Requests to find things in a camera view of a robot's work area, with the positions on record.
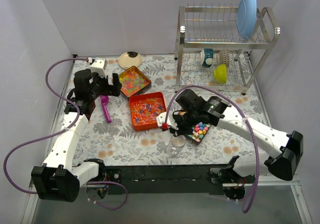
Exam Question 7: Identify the steel dish rack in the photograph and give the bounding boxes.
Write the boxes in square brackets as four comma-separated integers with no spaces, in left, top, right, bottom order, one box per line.
[174,5,281,96]

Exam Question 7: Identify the orange tin of lollipops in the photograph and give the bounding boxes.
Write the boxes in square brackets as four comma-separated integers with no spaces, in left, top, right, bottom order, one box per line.
[129,92,167,132]

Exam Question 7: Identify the blue plate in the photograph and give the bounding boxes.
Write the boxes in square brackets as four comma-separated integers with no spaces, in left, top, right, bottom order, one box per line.
[236,0,257,41]

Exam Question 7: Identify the black base bar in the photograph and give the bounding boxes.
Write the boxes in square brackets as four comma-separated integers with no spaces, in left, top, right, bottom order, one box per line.
[77,162,258,195]

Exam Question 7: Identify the patterned beige bowl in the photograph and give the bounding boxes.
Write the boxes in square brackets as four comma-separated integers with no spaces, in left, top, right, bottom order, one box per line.
[218,48,230,68]

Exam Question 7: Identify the cream plate black spot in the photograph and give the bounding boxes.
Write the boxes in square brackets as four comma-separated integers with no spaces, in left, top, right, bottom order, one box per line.
[118,51,143,69]

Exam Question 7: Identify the clear glass jar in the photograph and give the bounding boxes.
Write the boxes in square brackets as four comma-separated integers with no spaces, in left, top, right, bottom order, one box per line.
[167,135,186,158]

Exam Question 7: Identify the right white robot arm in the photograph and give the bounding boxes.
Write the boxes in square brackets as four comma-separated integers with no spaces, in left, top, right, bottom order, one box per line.
[170,88,304,183]

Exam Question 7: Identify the floral table mat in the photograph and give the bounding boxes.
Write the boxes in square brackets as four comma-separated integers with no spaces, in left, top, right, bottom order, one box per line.
[71,54,268,167]

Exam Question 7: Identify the purple plastic scoop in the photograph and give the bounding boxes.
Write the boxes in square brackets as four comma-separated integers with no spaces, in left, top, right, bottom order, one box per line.
[100,95,112,124]

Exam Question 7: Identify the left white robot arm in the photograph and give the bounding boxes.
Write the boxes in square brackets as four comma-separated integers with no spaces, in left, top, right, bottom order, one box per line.
[31,68,122,202]

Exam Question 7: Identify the dark tin pastel star candies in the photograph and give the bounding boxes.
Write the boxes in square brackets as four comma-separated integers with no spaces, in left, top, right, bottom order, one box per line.
[185,122,212,145]

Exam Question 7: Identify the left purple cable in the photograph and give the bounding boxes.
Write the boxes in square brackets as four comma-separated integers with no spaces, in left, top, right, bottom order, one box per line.
[3,57,129,211]

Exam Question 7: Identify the teal white bowl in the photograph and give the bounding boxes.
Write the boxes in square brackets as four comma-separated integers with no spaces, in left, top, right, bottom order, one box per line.
[199,48,214,68]

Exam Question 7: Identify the dark tin translucent star candies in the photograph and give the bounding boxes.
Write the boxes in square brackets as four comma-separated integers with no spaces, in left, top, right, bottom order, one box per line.
[118,66,152,100]

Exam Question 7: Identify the yellow green bowl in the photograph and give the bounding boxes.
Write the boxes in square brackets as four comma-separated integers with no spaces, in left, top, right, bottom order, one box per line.
[213,64,228,85]

